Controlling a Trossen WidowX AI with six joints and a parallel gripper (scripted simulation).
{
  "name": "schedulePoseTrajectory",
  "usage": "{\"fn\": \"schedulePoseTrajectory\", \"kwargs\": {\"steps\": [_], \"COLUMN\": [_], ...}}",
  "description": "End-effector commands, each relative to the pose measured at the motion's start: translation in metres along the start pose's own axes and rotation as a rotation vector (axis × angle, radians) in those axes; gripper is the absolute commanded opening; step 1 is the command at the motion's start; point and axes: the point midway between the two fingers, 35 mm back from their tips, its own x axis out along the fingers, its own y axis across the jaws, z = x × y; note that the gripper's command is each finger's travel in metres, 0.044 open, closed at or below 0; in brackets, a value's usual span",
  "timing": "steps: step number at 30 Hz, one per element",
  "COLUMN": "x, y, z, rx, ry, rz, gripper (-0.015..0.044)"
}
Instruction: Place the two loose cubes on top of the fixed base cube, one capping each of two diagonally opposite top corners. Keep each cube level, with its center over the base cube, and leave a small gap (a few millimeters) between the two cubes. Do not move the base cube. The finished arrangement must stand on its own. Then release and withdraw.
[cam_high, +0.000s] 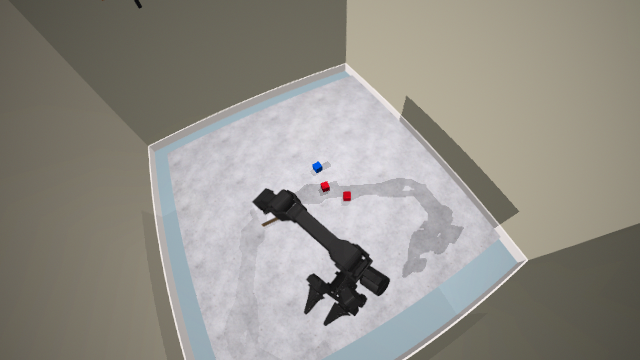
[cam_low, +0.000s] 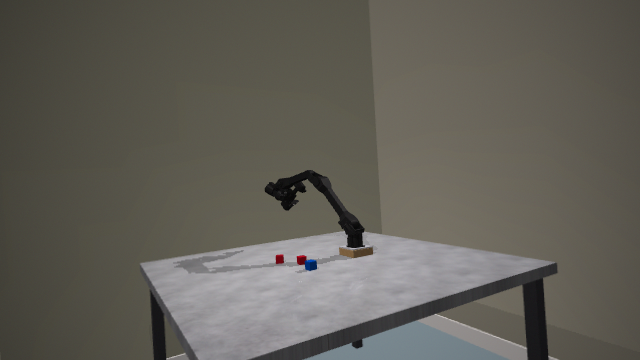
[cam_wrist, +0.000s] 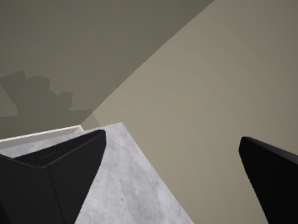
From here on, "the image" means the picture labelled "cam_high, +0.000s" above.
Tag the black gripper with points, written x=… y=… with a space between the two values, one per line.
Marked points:
x=318 y=287

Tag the blue cube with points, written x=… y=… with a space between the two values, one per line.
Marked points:
x=317 y=167

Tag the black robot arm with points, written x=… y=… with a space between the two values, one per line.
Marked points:
x=347 y=256

